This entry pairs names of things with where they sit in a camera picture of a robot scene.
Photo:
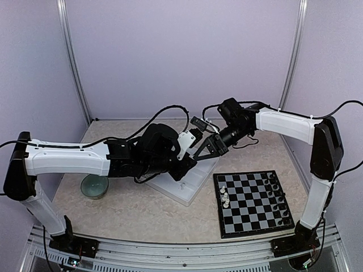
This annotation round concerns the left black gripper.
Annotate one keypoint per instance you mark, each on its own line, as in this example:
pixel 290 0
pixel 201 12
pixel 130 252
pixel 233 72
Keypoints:
pixel 188 165

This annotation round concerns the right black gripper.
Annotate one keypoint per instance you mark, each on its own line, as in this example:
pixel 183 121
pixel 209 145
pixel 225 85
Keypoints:
pixel 216 144

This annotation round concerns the white divided plastic tray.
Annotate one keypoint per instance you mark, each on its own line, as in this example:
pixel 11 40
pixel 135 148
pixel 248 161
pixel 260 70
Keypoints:
pixel 185 190

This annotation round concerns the black white chess board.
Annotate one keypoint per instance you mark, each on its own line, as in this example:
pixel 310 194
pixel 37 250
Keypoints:
pixel 245 215

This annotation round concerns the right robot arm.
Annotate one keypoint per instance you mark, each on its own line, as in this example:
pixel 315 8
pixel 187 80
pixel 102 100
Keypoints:
pixel 320 133

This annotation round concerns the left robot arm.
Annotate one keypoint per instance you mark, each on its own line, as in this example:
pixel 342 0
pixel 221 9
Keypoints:
pixel 160 149

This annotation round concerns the row of black chess pieces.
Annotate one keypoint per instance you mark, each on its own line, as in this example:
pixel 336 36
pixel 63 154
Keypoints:
pixel 275 204

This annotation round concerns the green glass bowl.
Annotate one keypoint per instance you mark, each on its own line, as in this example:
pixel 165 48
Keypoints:
pixel 94 187

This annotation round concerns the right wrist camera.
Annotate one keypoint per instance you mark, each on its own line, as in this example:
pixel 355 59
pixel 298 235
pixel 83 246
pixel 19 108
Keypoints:
pixel 202 125

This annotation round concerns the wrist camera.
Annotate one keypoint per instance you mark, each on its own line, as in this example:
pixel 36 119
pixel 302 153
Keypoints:
pixel 202 125
pixel 187 139

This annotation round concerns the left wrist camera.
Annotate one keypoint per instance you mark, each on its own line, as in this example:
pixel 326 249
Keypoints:
pixel 187 139

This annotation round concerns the right aluminium frame post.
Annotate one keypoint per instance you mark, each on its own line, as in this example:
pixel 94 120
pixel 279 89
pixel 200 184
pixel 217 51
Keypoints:
pixel 298 35

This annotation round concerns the aluminium frame post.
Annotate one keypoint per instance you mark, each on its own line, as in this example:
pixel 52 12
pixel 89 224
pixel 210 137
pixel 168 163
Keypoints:
pixel 298 35
pixel 62 13

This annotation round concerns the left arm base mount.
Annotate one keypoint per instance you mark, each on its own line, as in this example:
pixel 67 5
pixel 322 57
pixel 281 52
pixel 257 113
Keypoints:
pixel 80 246

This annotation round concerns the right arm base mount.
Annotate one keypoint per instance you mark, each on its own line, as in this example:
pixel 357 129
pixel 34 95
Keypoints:
pixel 290 245

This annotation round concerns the front aluminium rail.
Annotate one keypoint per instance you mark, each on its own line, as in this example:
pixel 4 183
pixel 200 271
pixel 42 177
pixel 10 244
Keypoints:
pixel 122 255

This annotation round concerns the left aluminium frame post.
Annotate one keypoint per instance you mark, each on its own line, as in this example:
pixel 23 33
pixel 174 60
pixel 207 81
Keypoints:
pixel 62 13

